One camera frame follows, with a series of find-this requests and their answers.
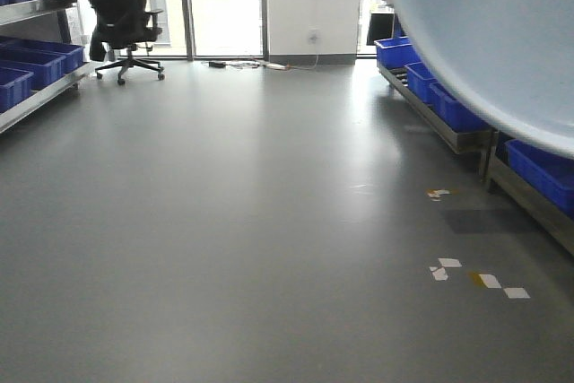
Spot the steel rack left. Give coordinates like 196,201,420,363
1,0,95,133

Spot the steel rack right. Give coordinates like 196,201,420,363
374,0,574,257

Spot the steel rack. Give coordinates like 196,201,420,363
374,0,574,257
1,0,95,133

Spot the pale blue plate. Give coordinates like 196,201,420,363
394,0,573,157

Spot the white power strip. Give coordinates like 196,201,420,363
261,62,291,71

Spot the black office chair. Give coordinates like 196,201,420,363
88,0,165,86

